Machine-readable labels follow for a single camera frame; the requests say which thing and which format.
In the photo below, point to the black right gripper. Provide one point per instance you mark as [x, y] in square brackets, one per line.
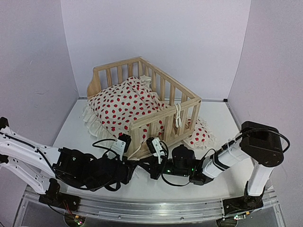
[153, 169]

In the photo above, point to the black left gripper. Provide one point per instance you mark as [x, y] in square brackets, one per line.
[129, 164]

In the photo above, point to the wooden pet bed frame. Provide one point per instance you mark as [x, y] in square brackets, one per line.
[170, 125]

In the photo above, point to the strawberry print ruffled mattress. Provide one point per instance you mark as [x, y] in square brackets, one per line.
[109, 113]

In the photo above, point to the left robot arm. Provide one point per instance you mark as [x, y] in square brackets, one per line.
[39, 165]

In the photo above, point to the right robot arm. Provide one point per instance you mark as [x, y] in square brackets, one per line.
[264, 144]

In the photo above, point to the strawberry print small pillow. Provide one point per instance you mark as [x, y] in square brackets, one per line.
[202, 136]

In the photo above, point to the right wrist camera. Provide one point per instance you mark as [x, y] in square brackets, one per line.
[156, 149]

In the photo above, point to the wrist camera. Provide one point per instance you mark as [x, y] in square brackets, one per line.
[121, 145]
[156, 149]

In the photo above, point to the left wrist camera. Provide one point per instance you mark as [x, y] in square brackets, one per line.
[121, 145]

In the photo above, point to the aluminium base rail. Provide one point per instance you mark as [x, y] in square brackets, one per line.
[160, 212]

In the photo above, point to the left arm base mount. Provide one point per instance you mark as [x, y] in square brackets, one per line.
[55, 198]

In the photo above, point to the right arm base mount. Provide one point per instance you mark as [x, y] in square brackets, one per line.
[241, 205]

